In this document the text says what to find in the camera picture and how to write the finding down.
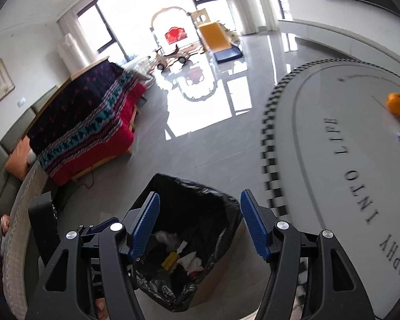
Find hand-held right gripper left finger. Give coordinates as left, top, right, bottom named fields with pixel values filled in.
left=25, top=191, right=161, bottom=320

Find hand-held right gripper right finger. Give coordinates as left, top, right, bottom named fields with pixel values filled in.
left=240, top=189, right=375, bottom=320

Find bin with black liner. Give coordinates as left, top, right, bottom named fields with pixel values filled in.
left=123, top=173, right=242, bottom=311

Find crumpled white tissue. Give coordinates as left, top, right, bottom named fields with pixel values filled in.
left=154, top=230, right=181, bottom=248

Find white quilted mat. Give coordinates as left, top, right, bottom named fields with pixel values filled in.
left=2, top=163, right=51, bottom=319

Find yellow wrapper piece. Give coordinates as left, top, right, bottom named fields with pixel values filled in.
left=163, top=251, right=179, bottom=270

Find white and red wrapper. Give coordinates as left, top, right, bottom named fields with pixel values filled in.
left=178, top=251, right=205, bottom=278

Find green sofa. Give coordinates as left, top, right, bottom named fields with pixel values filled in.
left=0, top=97, right=59, bottom=307

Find orange cushion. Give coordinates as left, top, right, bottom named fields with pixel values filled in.
left=5, top=138, right=38, bottom=179

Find patterned dark and red blanket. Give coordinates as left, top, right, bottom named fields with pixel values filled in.
left=28, top=62, right=147, bottom=186

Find round grey printed rug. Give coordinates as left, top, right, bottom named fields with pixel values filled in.
left=260, top=58, right=400, bottom=320

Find white pillows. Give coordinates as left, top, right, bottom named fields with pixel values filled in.
left=124, top=55, right=156, bottom=89

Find white standing air conditioner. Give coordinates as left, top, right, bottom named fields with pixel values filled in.
left=57, top=33, right=88, bottom=74

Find blue foam mat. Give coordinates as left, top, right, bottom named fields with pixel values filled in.
left=211, top=45, right=244, bottom=65

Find orange fruit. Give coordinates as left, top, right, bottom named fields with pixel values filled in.
left=386, top=92, right=400, bottom=118

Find red toy cushion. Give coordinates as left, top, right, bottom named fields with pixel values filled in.
left=165, top=28, right=187, bottom=46

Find yellow children's slide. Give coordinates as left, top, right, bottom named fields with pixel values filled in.
left=190, top=10, right=241, bottom=54

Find wooden arch playhouse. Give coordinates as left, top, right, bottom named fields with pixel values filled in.
left=149, top=7, right=201, bottom=54

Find white low cabinet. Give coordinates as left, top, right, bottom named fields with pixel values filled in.
left=280, top=16, right=400, bottom=84

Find black cable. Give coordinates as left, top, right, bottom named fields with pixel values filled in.
left=83, top=164, right=96, bottom=189

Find framed wall picture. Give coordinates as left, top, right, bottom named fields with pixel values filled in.
left=0, top=58, right=16, bottom=106

